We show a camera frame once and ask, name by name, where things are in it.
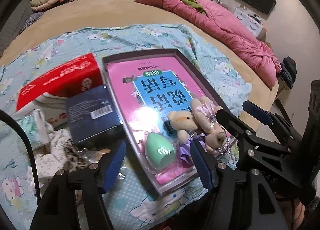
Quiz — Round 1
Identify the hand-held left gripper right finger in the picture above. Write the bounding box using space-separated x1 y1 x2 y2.
189 141 288 230

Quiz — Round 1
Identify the green makeup sponge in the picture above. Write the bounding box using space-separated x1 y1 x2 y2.
145 132 177 171

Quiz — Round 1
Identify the dark shallow box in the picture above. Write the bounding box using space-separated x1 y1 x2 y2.
102 48 238 197

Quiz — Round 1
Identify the pink quilt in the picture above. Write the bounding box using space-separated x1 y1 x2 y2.
135 0 282 88

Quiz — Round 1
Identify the green white tissue pack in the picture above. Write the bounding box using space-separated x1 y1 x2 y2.
17 109 52 150

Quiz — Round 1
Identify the beige bed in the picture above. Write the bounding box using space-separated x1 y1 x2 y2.
0 0 279 130

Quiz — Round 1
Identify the plush bear silver crown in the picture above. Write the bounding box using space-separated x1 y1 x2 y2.
190 96 232 155

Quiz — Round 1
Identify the pile of dark clothes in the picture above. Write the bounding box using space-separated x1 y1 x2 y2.
277 56 298 89

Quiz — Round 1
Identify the person's right forearm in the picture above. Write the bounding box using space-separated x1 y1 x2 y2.
290 199 310 230

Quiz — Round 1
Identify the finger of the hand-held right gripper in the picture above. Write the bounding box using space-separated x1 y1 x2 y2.
216 107 288 155
242 100 303 143

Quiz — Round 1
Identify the grey quilted headboard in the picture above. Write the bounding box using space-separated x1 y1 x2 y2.
0 0 34 55

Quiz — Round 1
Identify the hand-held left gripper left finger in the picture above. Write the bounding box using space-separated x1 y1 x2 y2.
30 140 128 230

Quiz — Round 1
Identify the leopard print scrunchie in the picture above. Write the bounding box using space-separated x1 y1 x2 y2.
60 145 90 173

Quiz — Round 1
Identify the white drawer cabinet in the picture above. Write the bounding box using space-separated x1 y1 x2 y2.
232 7 267 40

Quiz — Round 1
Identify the white floral scrunchie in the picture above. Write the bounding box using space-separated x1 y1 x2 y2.
32 128 83 188

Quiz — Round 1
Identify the plush bear purple dress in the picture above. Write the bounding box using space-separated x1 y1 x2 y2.
167 110 200 165

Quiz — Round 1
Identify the pink book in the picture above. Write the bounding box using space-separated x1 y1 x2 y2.
106 57 208 185

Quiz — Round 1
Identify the light blue cartoon printed blanket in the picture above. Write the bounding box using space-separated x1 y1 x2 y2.
0 23 253 230

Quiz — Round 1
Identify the red tissue box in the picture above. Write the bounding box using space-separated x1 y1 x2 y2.
16 53 107 130

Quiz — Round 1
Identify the black cable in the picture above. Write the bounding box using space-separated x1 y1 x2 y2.
0 110 42 210

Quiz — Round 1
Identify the dark blue box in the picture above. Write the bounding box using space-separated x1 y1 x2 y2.
65 85 124 145

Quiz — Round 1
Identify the dark floral cloth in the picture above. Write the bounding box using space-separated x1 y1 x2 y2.
19 12 45 32

